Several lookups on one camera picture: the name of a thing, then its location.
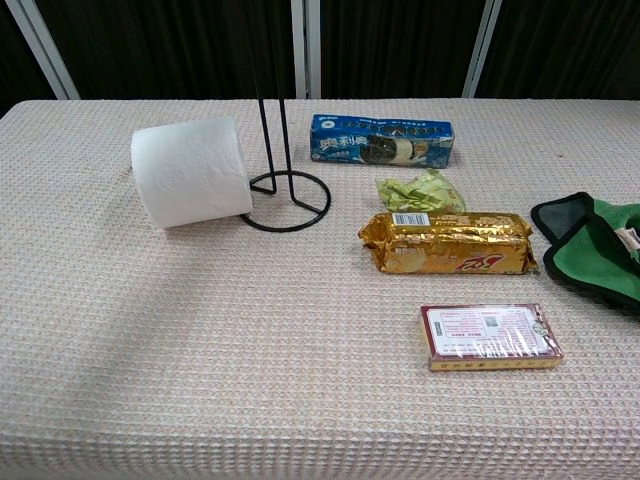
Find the gold foil biscuit pack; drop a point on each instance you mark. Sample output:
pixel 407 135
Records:
pixel 450 242

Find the crumpled light green wrapper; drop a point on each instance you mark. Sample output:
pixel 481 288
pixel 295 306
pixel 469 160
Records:
pixel 420 192

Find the white paper roll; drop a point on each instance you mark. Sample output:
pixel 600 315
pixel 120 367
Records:
pixel 192 170

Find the white frame post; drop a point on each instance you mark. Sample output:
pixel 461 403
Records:
pixel 306 47
pixel 481 47
pixel 42 47

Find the red playing card box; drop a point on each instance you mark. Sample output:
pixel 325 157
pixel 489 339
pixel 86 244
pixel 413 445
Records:
pixel 492 337

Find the blue Oreo cookie box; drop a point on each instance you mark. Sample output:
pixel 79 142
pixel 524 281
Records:
pixel 382 142

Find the green cloth with black trim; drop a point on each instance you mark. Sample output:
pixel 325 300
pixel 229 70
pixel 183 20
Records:
pixel 595 245

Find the beige waffle weave tablecloth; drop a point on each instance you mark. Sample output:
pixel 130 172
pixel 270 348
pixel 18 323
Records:
pixel 250 325

